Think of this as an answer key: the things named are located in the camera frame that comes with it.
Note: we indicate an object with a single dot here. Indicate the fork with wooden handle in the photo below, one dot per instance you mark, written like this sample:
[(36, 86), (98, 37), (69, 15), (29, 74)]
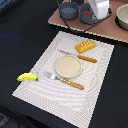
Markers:
[(68, 82)]

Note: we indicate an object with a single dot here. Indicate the white striped placemat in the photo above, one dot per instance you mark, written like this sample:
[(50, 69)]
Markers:
[(70, 104)]

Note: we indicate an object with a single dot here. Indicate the knife with wooden handle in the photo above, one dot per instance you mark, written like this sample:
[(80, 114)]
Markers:
[(79, 56)]

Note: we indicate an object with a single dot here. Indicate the large grey pot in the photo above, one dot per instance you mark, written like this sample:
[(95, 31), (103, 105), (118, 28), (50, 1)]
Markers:
[(87, 18)]

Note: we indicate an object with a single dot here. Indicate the yellow toy banana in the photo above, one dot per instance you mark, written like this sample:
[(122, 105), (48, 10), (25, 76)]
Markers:
[(27, 76)]

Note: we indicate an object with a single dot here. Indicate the small grey pot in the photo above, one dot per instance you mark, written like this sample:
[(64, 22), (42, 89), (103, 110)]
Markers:
[(68, 10)]

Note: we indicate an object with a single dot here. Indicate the orange toy bread loaf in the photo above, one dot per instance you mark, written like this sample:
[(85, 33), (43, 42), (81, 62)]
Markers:
[(85, 46)]

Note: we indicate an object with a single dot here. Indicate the pink wooden board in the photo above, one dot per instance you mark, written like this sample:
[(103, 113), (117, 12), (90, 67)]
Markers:
[(107, 28)]

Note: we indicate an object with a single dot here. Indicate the round beige plate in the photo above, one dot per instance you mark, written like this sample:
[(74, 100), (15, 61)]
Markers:
[(68, 66)]

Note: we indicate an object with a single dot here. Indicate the cream bowl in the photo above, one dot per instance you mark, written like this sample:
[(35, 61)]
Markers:
[(122, 15)]

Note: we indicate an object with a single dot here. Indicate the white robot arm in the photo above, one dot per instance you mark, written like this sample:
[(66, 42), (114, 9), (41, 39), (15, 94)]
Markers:
[(99, 7)]

